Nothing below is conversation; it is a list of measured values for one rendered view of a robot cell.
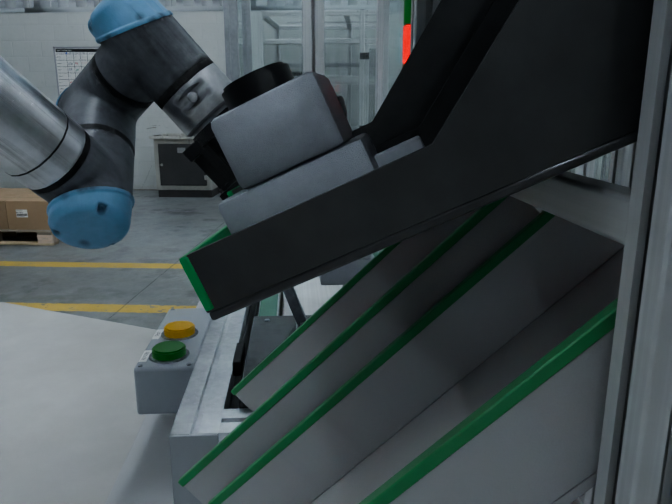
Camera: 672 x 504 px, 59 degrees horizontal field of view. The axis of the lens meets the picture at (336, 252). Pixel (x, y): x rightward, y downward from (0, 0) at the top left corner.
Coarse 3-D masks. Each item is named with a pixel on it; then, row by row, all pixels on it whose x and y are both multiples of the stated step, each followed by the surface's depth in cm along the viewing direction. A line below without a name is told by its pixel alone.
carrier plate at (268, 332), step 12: (252, 324) 80; (264, 324) 80; (276, 324) 80; (288, 324) 80; (252, 336) 76; (264, 336) 76; (276, 336) 76; (288, 336) 76; (252, 348) 72; (264, 348) 72; (252, 360) 69
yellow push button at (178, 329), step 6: (168, 324) 80; (174, 324) 80; (180, 324) 80; (186, 324) 80; (192, 324) 80; (168, 330) 78; (174, 330) 77; (180, 330) 78; (186, 330) 78; (192, 330) 79; (168, 336) 78; (174, 336) 77; (180, 336) 78; (186, 336) 78
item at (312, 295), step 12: (300, 288) 113; (312, 288) 113; (324, 288) 113; (336, 288) 113; (264, 300) 97; (276, 300) 97; (300, 300) 107; (312, 300) 107; (324, 300) 107; (264, 312) 91; (276, 312) 91; (288, 312) 100; (312, 312) 100
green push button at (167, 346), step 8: (160, 344) 73; (168, 344) 73; (176, 344) 73; (184, 344) 73; (152, 352) 71; (160, 352) 71; (168, 352) 71; (176, 352) 71; (184, 352) 72; (160, 360) 71; (168, 360) 71
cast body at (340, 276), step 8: (368, 256) 68; (352, 264) 68; (360, 264) 68; (328, 272) 68; (336, 272) 68; (344, 272) 68; (352, 272) 68; (320, 280) 68; (328, 280) 68; (336, 280) 68; (344, 280) 68
